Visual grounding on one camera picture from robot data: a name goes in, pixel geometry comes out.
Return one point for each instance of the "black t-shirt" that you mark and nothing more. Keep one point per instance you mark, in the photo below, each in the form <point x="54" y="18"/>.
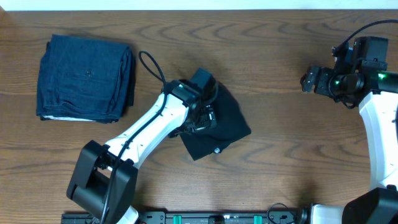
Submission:
<point x="231" y="127"/>

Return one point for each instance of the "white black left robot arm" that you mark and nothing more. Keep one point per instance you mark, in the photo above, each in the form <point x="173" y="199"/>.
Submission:
<point x="105" y="176"/>

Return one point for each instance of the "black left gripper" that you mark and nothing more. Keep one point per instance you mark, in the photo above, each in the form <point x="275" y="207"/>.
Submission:
<point x="209" y="118"/>

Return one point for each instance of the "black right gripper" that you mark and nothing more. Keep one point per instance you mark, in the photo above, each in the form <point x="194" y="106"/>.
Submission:
<point x="325" y="74"/>

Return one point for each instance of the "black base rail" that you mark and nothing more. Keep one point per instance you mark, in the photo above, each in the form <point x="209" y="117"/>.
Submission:
<point x="274" y="216"/>

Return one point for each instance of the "folded white garment under jeans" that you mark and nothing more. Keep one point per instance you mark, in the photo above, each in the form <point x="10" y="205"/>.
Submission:
<point x="65" y="118"/>

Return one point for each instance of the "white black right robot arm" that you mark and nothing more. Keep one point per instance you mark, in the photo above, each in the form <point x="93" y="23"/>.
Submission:
<point x="378" y="110"/>

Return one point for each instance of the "folded dark blue jeans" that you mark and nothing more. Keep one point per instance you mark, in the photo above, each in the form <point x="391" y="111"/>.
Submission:
<point x="85" y="78"/>

